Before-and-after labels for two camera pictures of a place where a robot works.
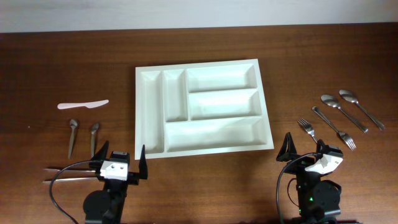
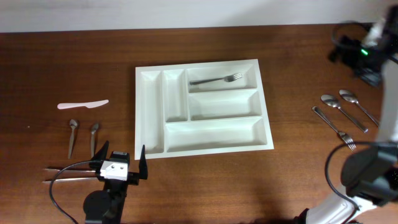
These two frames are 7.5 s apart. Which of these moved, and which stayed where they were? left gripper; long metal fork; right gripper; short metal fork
Moved: short metal fork; right gripper
Stayed: long metal fork; left gripper
